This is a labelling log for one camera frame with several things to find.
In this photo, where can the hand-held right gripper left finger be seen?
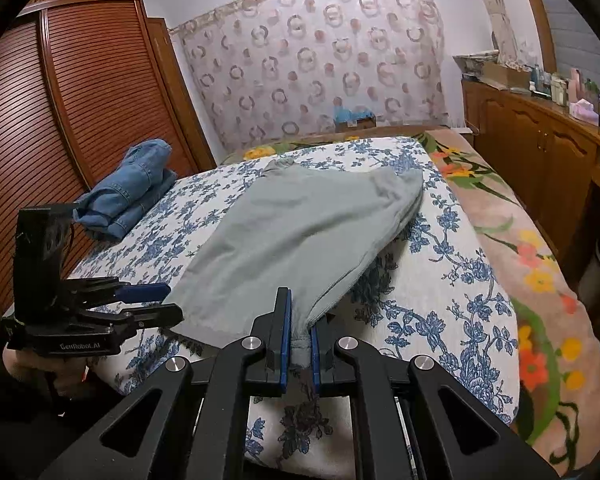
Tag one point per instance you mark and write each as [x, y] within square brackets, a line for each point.
[285, 350]

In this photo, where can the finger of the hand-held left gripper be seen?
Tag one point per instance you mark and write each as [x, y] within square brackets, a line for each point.
[155, 316]
[145, 291]

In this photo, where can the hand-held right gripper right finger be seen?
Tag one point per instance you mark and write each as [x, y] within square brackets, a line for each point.
[316, 365]

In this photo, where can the grey pants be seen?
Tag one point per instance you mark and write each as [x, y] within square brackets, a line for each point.
[290, 240]

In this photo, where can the person's left hand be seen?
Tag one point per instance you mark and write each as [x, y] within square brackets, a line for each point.
[35, 367]

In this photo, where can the folded blue denim jeans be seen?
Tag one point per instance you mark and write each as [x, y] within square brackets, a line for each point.
[125, 195]

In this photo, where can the blue floral white bedspread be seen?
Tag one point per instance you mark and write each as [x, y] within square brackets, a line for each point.
[430, 285]

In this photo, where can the wooden louvred wardrobe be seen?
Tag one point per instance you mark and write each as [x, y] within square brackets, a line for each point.
[80, 110]

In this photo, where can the small cardboard box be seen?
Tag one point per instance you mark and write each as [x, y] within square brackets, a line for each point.
[355, 124]

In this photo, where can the blue plastic bag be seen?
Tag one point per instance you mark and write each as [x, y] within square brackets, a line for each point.
[347, 112]

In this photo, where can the white router box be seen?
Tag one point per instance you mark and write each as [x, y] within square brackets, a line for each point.
[462, 127]

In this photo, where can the circle-patterned sheer curtain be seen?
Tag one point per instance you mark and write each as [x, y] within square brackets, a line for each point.
[305, 60]

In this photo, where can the wooden sideboard cabinet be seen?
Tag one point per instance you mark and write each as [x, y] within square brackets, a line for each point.
[525, 150]

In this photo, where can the printed paper box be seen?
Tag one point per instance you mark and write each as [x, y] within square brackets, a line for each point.
[472, 62]

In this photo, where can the open cardboard box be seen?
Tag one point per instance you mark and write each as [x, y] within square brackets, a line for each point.
[502, 75]

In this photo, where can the row of toiletry bottles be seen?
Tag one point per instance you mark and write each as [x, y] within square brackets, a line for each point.
[550, 85]

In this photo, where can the pink tissue box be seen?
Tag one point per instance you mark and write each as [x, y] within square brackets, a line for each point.
[584, 110]

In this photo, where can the pink bottle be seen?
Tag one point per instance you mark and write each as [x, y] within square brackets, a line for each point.
[575, 85]

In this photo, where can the beige patterned side curtain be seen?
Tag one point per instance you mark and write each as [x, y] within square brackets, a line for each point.
[500, 25]

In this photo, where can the grey window blind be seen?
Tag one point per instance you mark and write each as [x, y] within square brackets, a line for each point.
[575, 35]

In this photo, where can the wooden window frame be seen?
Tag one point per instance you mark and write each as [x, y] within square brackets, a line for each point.
[537, 15]

